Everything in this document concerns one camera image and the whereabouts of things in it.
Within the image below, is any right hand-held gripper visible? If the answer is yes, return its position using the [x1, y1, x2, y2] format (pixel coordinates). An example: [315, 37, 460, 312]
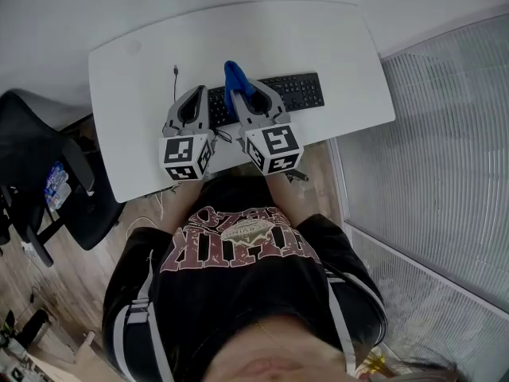
[231, 78, 305, 177]

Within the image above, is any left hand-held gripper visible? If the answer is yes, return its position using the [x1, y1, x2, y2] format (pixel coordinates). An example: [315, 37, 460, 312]
[158, 85, 218, 182]

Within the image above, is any blue cloth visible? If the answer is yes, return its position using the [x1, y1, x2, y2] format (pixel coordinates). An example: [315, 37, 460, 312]
[223, 60, 256, 113]

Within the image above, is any black keyboard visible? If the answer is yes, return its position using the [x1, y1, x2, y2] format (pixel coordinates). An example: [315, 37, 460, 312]
[207, 72, 325, 129]

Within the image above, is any person's right forearm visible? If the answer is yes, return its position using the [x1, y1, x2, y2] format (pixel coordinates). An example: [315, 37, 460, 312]
[264, 171, 303, 228]

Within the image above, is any person's left forearm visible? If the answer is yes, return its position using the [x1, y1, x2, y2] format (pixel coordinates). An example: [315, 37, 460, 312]
[169, 179, 206, 234]

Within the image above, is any pack of water bottles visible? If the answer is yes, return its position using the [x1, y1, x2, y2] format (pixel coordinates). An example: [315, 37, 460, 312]
[43, 161, 72, 212]

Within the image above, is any black office chair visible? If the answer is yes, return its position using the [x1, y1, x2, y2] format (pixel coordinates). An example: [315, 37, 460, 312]
[0, 88, 124, 268]

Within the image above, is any ribbed glass partition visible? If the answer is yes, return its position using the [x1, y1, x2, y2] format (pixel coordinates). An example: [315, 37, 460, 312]
[328, 4, 509, 382]

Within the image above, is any person's black printed shirt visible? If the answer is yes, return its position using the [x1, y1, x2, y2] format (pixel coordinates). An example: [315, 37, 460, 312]
[101, 175, 389, 382]

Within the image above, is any person's face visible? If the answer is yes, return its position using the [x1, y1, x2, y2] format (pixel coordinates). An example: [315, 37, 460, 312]
[206, 318, 355, 382]

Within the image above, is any black equipment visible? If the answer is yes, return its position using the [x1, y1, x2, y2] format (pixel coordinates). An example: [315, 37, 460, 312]
[14, 308, 52, 349]

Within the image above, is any beige cardboard box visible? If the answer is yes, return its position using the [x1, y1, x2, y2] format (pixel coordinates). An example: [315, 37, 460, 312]
[21, 350, 120, 382]

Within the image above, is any white cable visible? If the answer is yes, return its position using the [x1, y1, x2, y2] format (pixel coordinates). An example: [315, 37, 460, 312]
[126, 189, 165, 241]

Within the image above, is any grey harness strap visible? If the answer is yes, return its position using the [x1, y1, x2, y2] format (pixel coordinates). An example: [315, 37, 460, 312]
[113, 264, 176, 382]
[324, 268, 387, 376]

